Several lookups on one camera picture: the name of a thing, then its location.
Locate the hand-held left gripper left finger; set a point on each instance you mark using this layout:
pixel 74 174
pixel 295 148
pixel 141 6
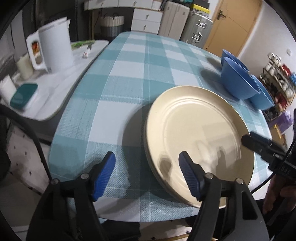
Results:
pixel 104 176

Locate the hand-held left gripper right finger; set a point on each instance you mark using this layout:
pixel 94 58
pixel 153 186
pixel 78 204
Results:
pixel 189 176

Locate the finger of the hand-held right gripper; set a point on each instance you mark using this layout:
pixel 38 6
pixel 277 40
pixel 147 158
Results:
pixel 256 143
pixel 261 136

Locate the beige plate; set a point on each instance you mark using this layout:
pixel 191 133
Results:
pixel 148 153
pixel 161 185
pixel 198 143

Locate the light blue bowl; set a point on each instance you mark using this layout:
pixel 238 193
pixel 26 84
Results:
pixel 263 97

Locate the person's right hand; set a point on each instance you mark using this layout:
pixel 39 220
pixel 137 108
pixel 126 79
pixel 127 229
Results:
pixel 276 194

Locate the printed cardboard box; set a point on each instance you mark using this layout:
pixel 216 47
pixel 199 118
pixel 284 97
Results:
pixel 277 133

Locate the purple bag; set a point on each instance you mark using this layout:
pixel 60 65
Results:
pixel 281 119

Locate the metal shoe rack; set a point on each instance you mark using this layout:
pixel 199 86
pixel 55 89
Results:
pixel 268 78

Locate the rows of racked shoes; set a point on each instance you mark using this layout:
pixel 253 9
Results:
pixel 283 78

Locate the dotted white fabric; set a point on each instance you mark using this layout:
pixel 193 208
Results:
pixel 27 157

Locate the teal checkered tablecloth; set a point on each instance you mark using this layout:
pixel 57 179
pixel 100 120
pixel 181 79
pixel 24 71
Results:
pixel 115 92

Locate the white side table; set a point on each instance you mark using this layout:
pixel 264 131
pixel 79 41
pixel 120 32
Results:
pixel 64 78

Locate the wooden door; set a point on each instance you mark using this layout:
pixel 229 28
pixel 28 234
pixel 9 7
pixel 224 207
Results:
pixel 233 25

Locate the teal lidded container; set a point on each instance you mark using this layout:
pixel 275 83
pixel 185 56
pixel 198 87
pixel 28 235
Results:
pixel 23 95

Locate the silver suitcase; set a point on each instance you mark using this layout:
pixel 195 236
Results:
pixel 196 30

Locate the small white tube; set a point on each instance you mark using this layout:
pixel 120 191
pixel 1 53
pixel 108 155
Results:
pixel 86 52

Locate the small white container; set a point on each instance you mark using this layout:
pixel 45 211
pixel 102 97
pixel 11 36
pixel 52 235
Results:
pixel 7 87

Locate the green packet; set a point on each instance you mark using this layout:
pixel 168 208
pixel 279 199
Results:
pixel 82 43

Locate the cream jar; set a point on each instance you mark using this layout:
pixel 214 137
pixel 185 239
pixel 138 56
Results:
pixel 24 66

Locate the white electric kettle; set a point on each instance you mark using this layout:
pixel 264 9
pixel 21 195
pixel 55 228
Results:
pixel 55 46

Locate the yellow shoe box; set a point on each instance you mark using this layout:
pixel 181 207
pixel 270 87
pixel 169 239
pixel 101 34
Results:
pixel 200 7

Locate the cream suitcase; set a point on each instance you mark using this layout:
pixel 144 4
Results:
pixel 173 20

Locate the woven basket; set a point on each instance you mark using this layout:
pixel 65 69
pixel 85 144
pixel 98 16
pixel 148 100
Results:
pixel 111 25

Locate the white desk with drawers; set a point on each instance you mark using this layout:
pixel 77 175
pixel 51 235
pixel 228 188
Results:
pixel 143 16

